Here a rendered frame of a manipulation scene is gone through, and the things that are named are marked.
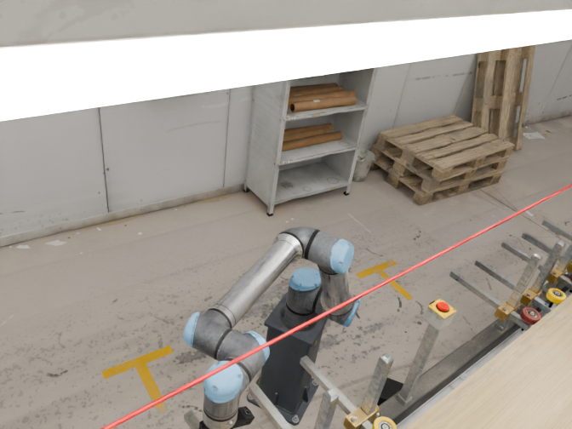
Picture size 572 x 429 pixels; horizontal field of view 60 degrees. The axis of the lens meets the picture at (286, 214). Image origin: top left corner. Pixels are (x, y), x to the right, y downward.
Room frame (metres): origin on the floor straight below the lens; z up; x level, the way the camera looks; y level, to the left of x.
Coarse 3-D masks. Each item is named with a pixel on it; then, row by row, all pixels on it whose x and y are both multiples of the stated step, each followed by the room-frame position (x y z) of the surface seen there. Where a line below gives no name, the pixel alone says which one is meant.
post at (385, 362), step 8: (384, 360) 1.10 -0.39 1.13; (392, 360) 1.11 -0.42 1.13; (376, 368) 1.11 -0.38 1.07; (384, 368) 1.09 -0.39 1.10; (376, 376) 1.10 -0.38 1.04; (384, 376) 1.10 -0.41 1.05; (376, 384) 1.10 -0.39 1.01; (384, 384) 1.11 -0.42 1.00; (368, 392) 1.11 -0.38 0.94; (376, 392) 1.09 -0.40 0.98; (368, 400) 1.10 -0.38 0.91; (376, 400) 1.10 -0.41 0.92; (368, 408) 1.09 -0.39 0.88
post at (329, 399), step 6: (330, 390) 0.95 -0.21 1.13; (324, 396) 0.94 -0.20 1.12; (330, 396) 0.93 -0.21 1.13; (336, 396) 0.94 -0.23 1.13; (324, 402) 0.93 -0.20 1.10; (330, 402) 0.92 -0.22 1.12; (336, 402) 0.94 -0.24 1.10; (324, 408) 0.93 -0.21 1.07; (330, 408) 0.92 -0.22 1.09; (318, 414) 0.94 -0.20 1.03; (324, 414) 0.92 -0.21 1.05; (330, 414) 0.93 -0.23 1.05; (318, 420) 0.93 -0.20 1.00; (324, 420) 0.92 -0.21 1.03; (330, 420) 0.93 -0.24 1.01; (318, 426) 0.93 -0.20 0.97; (324, 426) 0.92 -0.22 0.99
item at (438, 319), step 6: (438, 300) 1.32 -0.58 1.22; (432, 306) 1.29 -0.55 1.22; (450, 306) 1.30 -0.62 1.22; (426, 312) 1.29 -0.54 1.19; (432, 312) 1.28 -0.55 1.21; (438, 312) 1.26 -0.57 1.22; (444, 312) 1.27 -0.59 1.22; (450, 312) 1.27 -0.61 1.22; (426, 318) 1.28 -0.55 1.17; (432, 318) 1.27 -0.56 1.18; (438, 318) 1.26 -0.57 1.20; (444, 318) 1.25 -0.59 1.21; (450, 318) 1.28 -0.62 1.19; (432, 324) 1.26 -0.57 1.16; (438, 324) 1.25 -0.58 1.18; (444, 324) 1.26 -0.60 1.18; (438, 330) 1.24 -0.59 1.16
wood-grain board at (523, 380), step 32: (544, 320) 1.67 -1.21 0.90; (512, 352) 1.44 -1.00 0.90; (544, 352) 1.47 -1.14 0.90; (480, 384) 1.26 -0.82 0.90; (512, 384) 1.28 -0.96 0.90; (544, 384) 1.31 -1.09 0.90; (448, 416) 1.09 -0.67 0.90; (480, 416) 1.11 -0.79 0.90; (512, 416) 1.14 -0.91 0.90; (544, 416) 1.16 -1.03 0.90
